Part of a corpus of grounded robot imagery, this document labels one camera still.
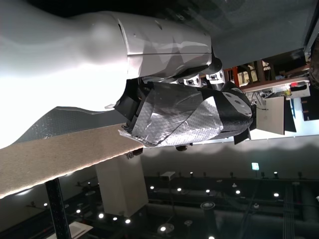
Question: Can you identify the grey flat panel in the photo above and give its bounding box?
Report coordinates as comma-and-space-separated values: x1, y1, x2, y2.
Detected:
256, 96, 285, 135

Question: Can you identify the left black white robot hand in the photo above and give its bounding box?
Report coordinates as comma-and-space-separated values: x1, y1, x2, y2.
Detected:
0, 4, 254, 149

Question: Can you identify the open cardboard box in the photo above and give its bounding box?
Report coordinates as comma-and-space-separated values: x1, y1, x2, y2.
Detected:
0, 123, 144, 200

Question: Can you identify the black vertical pole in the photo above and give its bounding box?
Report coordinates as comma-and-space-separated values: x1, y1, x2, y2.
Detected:
44, 178, 73, 239

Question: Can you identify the white square pillar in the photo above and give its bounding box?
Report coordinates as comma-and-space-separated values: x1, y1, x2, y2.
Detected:
94, 149, 149, 218

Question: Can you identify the cluttered workbench shelf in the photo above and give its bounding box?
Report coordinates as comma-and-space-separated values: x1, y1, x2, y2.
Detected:
224, 51, 314, 136

